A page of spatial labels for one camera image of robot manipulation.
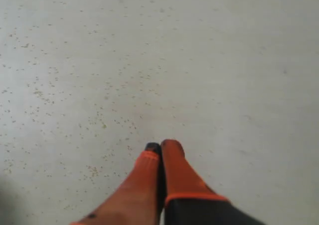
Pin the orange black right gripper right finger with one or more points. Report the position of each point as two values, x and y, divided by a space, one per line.
189 200

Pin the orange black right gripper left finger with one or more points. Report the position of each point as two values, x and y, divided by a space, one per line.
137 200

